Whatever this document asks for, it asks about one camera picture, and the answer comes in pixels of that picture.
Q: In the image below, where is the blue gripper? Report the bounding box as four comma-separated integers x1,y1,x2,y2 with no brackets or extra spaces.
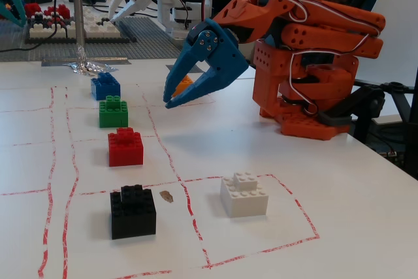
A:
164,19,249,109

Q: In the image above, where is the blue brick block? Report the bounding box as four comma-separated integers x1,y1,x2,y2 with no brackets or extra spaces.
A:
90,72,121,101

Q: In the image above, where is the orange brick block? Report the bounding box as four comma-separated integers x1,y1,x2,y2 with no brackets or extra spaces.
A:
172,75,195,97

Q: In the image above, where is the green brick block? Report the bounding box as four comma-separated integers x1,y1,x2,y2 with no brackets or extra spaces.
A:
99,95,129,129

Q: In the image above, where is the red brick block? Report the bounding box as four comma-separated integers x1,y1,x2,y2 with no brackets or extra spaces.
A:
108,127,144,167

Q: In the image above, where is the white brick block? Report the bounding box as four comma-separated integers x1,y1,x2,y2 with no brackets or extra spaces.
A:
219,171,270,218

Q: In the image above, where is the black brick block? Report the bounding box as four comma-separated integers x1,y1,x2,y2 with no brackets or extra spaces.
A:
110,184,157,240

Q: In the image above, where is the grey studded baseplate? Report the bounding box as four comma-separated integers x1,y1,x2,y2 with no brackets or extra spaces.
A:
0,16,210,63

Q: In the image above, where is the metal pole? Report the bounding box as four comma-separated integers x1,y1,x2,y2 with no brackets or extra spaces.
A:
72,0,86,48

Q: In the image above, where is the crumpled aluminium foil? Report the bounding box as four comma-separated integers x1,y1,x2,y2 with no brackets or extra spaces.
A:
67,45,119,78

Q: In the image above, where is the white red black brick build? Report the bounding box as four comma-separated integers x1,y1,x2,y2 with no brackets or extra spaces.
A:
25,2,130,44

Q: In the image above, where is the teal robot gripper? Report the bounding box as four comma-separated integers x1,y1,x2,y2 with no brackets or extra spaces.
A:
0,0,27,28

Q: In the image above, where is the black table clamp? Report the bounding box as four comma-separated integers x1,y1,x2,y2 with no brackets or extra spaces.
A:
316,82,386,128

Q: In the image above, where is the small electronics board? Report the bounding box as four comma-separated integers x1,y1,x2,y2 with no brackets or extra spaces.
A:
378,150,408,165

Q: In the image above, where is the white red servo cable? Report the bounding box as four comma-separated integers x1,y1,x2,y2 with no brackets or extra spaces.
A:
202,0,383,116

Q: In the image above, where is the black chair frame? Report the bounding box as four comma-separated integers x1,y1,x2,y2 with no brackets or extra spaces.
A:
354,78,418,175

